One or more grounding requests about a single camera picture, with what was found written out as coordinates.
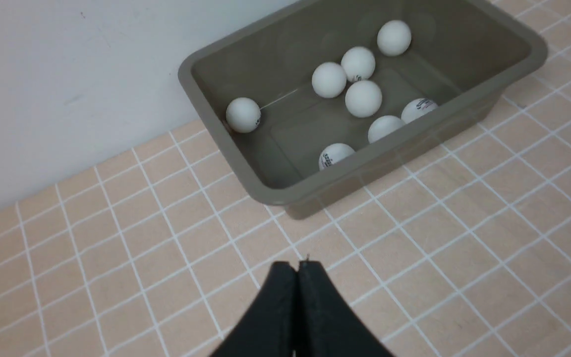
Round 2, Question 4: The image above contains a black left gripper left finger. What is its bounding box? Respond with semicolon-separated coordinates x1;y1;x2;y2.
211;261;297;357

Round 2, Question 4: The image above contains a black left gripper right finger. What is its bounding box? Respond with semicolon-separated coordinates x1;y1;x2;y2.
297;260;394;357

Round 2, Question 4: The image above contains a white ping-pong ball side logo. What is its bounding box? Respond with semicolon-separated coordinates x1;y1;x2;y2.
319;143;355;171

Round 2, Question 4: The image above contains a white ping-pong ball with speck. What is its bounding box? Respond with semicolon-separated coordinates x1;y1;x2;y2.
367;115;405;144

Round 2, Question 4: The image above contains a white ping-pong ball top logo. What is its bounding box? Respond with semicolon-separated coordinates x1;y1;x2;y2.
400;98;438;124

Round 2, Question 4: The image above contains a plain white ping-pong ball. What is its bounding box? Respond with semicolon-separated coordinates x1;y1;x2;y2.
377;20;412;57

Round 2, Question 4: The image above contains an olive green plastic bin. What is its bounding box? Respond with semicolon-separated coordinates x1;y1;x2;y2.
177;0;548;219

